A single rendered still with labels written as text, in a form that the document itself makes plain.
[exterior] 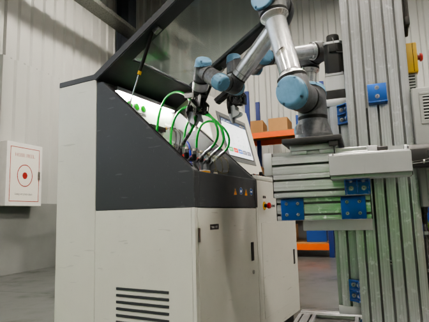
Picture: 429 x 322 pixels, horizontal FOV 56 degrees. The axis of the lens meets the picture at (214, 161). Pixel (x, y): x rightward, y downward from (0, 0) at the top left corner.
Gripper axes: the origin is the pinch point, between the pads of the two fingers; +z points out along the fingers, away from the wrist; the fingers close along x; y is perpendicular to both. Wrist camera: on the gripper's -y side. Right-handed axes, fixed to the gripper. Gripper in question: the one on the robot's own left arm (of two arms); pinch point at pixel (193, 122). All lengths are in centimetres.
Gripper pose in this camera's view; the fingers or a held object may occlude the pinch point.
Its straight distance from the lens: 205.4
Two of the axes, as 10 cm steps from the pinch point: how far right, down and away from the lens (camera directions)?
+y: 4.7, 5.8, -6.7
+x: 8.7, -1.9, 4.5
